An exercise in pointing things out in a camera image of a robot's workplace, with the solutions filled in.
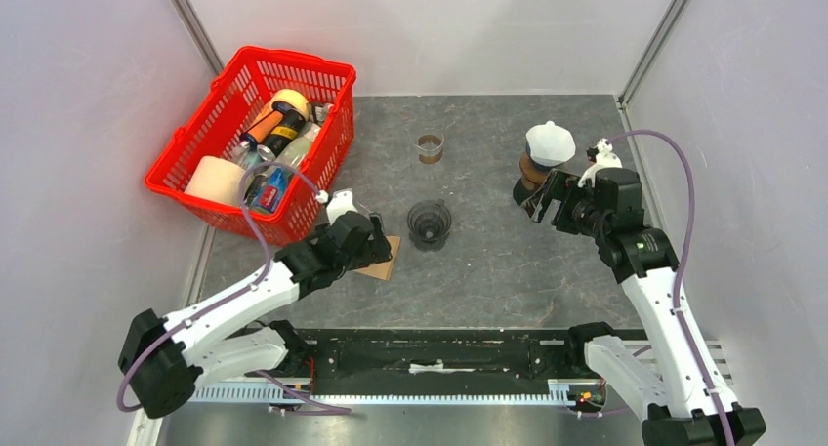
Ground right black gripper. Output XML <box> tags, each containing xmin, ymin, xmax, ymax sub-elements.
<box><xmin>521</xmin><ymin>168</ymin><xmax>610</xmax><ymax>239</ymax></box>

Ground brown wooden ring holder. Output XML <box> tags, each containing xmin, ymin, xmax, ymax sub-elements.
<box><xmin>517</xmin><ymin>152</ymin><xmax>561</xmax><ymax>192</ymax></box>

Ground brown paper coffee filter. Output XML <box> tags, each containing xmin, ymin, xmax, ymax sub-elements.
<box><xmin>356</xmin><ymin>236</ymin><xmax>401</xmax><ymax>281</ymax></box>

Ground white paper coffee filter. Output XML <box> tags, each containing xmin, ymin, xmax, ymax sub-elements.
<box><xmin>525</xmin><ymin>121</ymin><xmax>576</xmax><ymax>162</ymax></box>

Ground grey transparent dripper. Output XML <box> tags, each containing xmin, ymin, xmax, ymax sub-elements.
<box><xmin>406</xmin><ymin>199</ymin><xmax>452</xmax><ymax>252</ymax></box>

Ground blue ribbed dripper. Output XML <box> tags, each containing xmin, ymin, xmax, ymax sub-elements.
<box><xmin>526</xmin><ymin>152</ymin><xmax>565</xmax><ymax>171</ymax></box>

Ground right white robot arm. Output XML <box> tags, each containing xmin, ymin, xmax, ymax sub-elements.
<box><xmin>523</xmin><ymin>167</ymin><xmax>766</xmax><ymax>445</ymax></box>

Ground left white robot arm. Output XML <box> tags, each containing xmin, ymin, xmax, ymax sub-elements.
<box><xmin>116</xmin><ymin>211</ymin><xmax>392</xmax><ymax>419</ymax></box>

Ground black red carafe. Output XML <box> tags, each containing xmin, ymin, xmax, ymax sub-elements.
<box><xmin>513</xmin><ymin>179</ymin><xmax>542</xmax><ymax>206</ymax></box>

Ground small glass with brown band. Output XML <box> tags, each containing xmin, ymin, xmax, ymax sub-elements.
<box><xmin>414</xmin><ymin>134</ymin><xmax>444</xmax><ymax>165</ymax></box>

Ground clear plastic bottle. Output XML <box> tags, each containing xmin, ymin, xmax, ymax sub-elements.
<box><xmin>275</xmin><ymin>122</ymin><xmax>321</xmax><ymax>170</ymax></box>

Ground orange black bottle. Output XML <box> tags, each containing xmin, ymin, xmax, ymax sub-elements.
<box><xmin>240</xmin><ymin>101</ymin><xmax>307</xmax><ymax>145</ymax></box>

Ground yellow tape roll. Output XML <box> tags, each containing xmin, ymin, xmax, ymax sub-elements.
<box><xmin>268</xmin><ymin>89</ymin><xmax>309</xmax><ymax>120</ymax></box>

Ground red plastic basket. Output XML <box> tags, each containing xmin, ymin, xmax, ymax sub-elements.
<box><xmin>145</xmin><ymin>46</ymin><xmax>357</xmax><ymax>236</ymax></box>

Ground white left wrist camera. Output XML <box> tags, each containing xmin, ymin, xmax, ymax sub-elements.
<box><xmin>314</xmin><ymin>188</ymin><xmax>357</xmax><ymax>223</ymax></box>

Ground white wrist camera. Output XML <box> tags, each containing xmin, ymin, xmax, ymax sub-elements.
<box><xmin>314</xmin><ymin>188</ymin><xmax>357</xmax><ymax>223</ymax></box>
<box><xmin>577</xmin><ymin>139</ymin><xmax>622</xmax><ymax>188</ymax></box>

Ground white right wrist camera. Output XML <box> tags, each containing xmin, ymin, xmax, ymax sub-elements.
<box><xmin>577</xmin><ymin>139</ymin><xmax>622</xmax><ymax>188</ymax></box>

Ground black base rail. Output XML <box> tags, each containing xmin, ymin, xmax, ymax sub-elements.
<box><xmin>268</xmin><ymin>329</ymin><xmax>600</xmax><ymax>396</ymax></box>

